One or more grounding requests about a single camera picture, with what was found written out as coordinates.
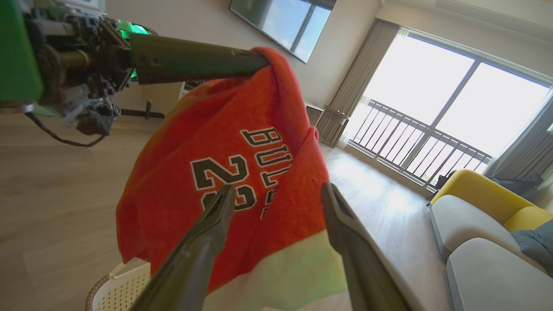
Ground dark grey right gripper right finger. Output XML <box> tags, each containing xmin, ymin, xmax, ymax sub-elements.
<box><xmin>321</xmin><ymin>182</ymin><xmax>427</xmax><ymax>311</ymax></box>

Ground large balcony window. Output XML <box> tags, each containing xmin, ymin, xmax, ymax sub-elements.
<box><xmin>345</xmin><ymin>28</ymin><xmax>553</xmax><ymax>191</ymax></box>

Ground pink plastic laundry basket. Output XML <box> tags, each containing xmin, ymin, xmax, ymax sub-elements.
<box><xmin>85</xmin><ymin>258</ymin><xmax>153</xmax><ymax>311</ymax></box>

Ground red basketball jersey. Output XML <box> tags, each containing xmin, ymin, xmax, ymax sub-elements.
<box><xmin>115</xmin><ymin>46</ymin><xmax>331</xmax><ymax>295</ymax></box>

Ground metal balcony railing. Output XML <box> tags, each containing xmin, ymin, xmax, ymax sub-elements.
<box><xmin>347</xmin><ymin>98</ymin><xmax>493</xmax><ymax>189</ymax></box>

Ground dark teal cushion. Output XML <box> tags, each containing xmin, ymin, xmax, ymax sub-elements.
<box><xmin>511</xmin><ymin>219</ymin><xmax>553</xmax><ymax>278</ymax></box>

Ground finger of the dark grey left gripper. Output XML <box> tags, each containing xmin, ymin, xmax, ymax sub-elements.
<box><xmin>130</xmin><ymin>34</ymin><xmax>272</xmax><ymax>85</ymax></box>

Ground grey and yellow sofa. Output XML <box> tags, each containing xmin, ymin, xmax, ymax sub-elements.
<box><xmin>428</xmin><ymin>168</ymin><xmax>553</xmax><ymax>311</ymax></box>

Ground black metal furniture base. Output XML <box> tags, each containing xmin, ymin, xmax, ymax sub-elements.
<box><xmin>120</xmin><ymin>101</ymin><xmax>166</xmax><ymax>120</ymax></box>

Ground white clothing piece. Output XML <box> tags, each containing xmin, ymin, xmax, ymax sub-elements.
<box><xmin>202</xmin><ymin>230</ymin><xmax>353</xmax><ymax>311</ymax></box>

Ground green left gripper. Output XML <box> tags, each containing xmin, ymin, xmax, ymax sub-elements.
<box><xmin>0</xmin><ymin>0</ymin><xmax>153</xmax><ymax>131</ymax></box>

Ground dark cloth on sofa back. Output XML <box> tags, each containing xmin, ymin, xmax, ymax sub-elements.
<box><xmin>489</xmin><ymin>172</ymin><xmax>544</xmax><ymax>200</ymax></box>

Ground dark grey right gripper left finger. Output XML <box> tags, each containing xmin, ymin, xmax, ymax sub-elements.
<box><xmin>129</xmin><ymin>184</ymin><xmax>237</xmax><ymax>311</ymax></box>

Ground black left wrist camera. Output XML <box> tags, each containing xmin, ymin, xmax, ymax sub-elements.
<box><xmin>76</xmin><ymin>103</ymin><xmax>122</xmax><ymax>137</ymax></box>

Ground wall mounted television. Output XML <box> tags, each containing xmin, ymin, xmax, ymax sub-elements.
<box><xmin>229</xmin><ymin>0</ymin><xmax>338</xmax><ymax>65</ymax></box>

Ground grey pleated curtain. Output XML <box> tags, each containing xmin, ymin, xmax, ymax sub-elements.
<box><xmin>484</xmin><ymin>86</ymin><xmax>553</xmax><ymax>183</ymax></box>
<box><xmin>315</xmin><ymin>18</ymin><xmax>409</xmax><ymax>149</ymax></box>

